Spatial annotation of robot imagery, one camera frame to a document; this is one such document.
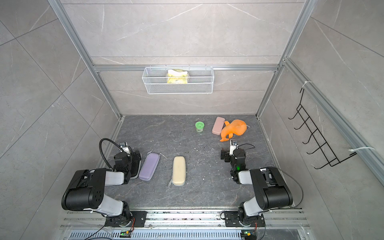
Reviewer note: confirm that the orange watering can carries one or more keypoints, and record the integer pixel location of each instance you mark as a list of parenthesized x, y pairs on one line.
[(236, 127)]

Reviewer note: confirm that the slotted metal base rail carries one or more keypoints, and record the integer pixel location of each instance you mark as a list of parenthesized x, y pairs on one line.
[(188, 224)]

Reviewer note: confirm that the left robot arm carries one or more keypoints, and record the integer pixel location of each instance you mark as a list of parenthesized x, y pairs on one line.
[(86, 190)]

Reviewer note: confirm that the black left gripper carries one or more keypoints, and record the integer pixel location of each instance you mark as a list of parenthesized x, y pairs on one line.
[(131, 157)]

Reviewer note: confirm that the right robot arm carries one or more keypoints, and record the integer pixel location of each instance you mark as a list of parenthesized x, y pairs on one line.
[(271, 192)]

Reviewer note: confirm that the aluminium cage frame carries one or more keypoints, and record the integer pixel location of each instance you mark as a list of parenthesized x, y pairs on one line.
[(350, 134)]

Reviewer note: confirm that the black zippered umbrella sleeve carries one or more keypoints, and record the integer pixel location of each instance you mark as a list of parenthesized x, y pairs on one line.
[(134, 174)]

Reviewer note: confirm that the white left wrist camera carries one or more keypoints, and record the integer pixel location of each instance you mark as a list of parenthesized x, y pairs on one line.
[(125, 148)]

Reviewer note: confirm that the green lidded jar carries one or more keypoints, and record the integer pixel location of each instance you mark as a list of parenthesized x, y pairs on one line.
[(199, 126)]

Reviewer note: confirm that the black wire hook rack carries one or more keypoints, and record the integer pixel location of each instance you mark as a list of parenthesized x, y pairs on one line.
[(316, 136)]

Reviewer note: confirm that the white wire wall basket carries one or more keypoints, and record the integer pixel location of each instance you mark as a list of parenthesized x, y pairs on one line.
[(188, 80)]

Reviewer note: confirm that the yellow white pouch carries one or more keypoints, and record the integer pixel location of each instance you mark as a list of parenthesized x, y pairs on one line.
[(177, 77)]

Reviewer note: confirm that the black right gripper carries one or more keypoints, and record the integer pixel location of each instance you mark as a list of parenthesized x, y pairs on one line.
[(226, 155)]

